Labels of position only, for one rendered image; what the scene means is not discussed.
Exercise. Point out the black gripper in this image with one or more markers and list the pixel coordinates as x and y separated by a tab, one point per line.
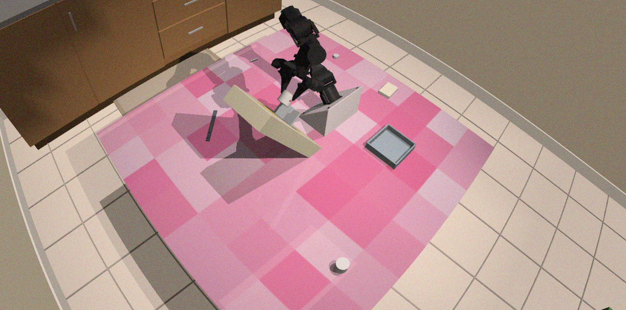
313	84

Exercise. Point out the cream flat square block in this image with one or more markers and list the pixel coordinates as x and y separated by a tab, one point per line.
388	90

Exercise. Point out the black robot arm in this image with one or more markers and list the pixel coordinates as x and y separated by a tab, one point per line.
300	29

